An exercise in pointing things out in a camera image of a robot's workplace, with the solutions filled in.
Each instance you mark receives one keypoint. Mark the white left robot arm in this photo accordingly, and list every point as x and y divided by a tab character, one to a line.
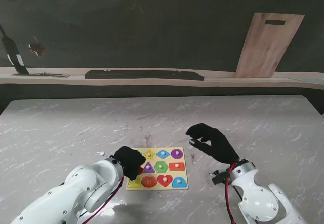
76	191

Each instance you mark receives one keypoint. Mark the dark wine bottle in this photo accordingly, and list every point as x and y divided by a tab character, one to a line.
14	54

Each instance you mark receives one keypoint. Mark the long black tray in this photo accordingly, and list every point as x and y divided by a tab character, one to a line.
141	74

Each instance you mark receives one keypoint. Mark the purple circle puzzle piece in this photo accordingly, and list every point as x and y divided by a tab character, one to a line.
174	154

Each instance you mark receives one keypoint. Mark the green hexagon puzzle piece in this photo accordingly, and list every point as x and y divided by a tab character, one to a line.
159	168

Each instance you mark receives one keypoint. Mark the red wine glass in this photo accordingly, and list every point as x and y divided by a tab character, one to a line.
36	49

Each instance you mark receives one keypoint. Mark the yellow wooden shape puzzle board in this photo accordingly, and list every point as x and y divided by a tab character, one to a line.
170	173

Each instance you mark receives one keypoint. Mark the thin flat serving board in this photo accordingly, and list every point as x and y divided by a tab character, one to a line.
60	76

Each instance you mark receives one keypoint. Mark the light wooden shelf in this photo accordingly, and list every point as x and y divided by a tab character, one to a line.
227	82

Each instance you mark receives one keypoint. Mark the red heart puzzle piece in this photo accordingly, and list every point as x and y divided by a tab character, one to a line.
163	181

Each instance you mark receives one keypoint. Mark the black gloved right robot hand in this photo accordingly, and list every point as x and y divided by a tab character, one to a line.
217	148

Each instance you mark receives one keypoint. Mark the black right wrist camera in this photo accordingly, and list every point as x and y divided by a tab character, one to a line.
219	178

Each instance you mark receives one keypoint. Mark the blue semicircle puzzle piece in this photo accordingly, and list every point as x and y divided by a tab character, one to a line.
176	183

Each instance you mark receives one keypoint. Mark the wooden cutting board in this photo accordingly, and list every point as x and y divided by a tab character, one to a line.
265	49

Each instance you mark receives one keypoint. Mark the blue diamond puzzle piece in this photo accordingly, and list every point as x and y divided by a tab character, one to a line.
160	154

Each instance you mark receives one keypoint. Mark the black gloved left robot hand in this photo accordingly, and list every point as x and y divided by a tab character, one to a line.
129	160

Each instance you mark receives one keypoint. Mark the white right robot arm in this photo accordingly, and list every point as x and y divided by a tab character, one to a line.
255	201

